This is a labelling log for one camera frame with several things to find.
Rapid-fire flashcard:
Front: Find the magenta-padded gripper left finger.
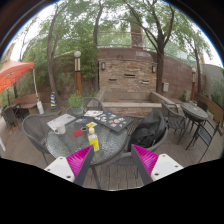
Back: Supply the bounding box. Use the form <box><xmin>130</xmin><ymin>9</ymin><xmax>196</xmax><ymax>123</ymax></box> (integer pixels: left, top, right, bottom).
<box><xmin>43</xmin><ymin>144</ymin><xmax>95</xmax><ymax>187</ymax></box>

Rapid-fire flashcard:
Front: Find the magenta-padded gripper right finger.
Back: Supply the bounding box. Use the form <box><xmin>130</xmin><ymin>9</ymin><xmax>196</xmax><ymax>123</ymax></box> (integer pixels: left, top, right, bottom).
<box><xmin>130</xmin><ymin>143</ymin><xmax>184</xmax><ymax>186</ymax></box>

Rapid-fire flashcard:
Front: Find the clear bottle with yellow label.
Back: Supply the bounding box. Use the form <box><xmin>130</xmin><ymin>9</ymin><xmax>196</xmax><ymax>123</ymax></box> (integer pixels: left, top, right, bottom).
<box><xmin>87</xmin><ymin>127</ymin><xmax>100</xmax><ymax>153</ymax></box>

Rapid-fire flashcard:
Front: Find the black backpack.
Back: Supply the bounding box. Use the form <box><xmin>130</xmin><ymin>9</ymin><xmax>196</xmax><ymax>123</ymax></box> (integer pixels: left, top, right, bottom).
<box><xmin>128</xmin><ymin>109</ymin><xmax>168</xmax><ymax>149</ymax></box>

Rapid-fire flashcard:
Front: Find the yellow card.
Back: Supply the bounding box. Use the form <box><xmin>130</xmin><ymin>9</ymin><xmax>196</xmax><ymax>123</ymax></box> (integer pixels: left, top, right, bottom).
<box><xmin>85</xmin><ymin>121</ymin><xmax>98</xmax><ymax>129</ymax></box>

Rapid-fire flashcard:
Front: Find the silver laptop with stickers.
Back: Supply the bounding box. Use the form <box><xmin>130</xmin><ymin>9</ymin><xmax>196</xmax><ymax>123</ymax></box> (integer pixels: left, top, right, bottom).
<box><xmin>46</xmin><ymin>113</ymin><xmax>77</xmax><ymax>132</ymax></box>

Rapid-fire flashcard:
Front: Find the stone fountain basin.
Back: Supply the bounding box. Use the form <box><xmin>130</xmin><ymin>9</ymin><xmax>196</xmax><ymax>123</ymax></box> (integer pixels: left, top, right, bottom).
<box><xmin>94</xmin><ymin>89</ymin><xmax>176</xmax><ymax>117</ymax></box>

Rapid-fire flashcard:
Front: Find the potted green plant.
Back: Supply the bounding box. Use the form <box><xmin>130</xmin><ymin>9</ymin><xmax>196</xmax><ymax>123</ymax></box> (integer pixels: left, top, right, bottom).
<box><xmin>68</xmin><ymin>91</ymin><xmax>85</xmax><ymax>118</ymax></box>

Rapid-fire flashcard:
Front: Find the black slatted chair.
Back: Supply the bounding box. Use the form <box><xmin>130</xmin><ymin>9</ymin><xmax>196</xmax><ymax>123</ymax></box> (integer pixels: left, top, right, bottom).
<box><xmin>185</xmin><ymin>119</ymin><xmax>221</xmax><ymax>163</ymax></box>

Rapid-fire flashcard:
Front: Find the blue and yellow striped cone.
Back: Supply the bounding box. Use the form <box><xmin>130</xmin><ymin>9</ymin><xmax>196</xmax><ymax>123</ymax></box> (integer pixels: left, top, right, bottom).
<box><xmin>49</xmin><ymin>91</ymin><xmax>58</xmax><ymax>108</ymax></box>

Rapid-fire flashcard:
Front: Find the round dark patio table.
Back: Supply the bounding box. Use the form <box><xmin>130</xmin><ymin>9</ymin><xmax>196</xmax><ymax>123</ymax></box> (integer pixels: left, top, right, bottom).
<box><xmin>179</xmin><ymin>102</ymin><xmax>209</xmax><ymax>141</ymax></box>

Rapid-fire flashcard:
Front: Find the wooden bench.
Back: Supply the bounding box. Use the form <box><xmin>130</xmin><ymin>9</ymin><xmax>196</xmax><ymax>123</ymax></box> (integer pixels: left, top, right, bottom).
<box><xmin>13</xmin><ymin>93</ymin><xmax>39</xmax><ymax>111</ymax></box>

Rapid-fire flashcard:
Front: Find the dark patio chair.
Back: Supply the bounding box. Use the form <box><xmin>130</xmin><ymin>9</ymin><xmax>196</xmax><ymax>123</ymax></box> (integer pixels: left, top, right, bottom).
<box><xmin>1</xmin><ymin>103</ymin><xmax>24</xmax><ymax>128</ymax></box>

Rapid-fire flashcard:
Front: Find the orange canopy tent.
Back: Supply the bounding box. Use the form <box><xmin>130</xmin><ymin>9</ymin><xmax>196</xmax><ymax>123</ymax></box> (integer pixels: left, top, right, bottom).
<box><xmin>0</xmin><ymin>59</ymin><xmax>45</xmax><ymax>115</ymax></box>

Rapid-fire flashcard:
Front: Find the striped globe lamp post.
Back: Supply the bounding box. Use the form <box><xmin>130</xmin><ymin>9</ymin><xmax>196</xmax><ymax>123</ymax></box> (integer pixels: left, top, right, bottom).
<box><xmin>73</xmin><ymin>50</ymin><xmax>83</xmax><ymax>96</ymax></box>

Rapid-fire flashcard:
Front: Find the brown globe lamp post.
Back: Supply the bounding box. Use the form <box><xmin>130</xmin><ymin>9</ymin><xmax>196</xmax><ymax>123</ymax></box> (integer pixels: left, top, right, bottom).
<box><xmin>190</xmin><ymin>67</ymin><xmax>197</xmax><ymax>102</ymax></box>

